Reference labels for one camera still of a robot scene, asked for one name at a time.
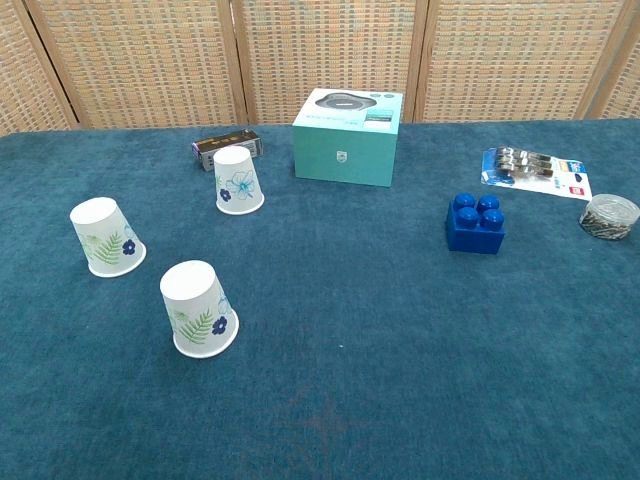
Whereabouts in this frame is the white floral paper cup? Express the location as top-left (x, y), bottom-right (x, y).
top-left (68, 196), bottom-right (148, 279)
top-left (158, 259), bottom-right (241, 360)
top-left (212, 145), bottom-right (266, 217)

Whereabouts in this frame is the teal speaker product box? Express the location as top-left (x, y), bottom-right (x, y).
top-left (291, 88), bottom-right (405, 189)

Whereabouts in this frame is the dark rectangular cardboard box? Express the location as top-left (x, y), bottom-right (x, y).
top-left (191, 127), bottom-right (265, 174)

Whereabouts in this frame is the blue plastic building brick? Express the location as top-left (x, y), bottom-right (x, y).
top-left (445, 191), bottom-right (508, 257)

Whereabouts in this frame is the woven rattan screen panel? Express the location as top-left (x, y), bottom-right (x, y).
top-left (592, 29), bottom-right (640, 121)
top-left (229, 0), bottom-right (431, 126)
top-left (0, 0), bottom-right (80, 137)
top-left (22, 0), bottom-right (252, 130)
top-left (412, 0), bottom-right (640, 124)

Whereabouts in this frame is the blister pack of batteries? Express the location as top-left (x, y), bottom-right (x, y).
top-left (479, 145), bottom-right (594, 202)

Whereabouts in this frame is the clear jar of clips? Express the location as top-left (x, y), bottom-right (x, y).
top-left (578, 193), bottom-right (640, 242)

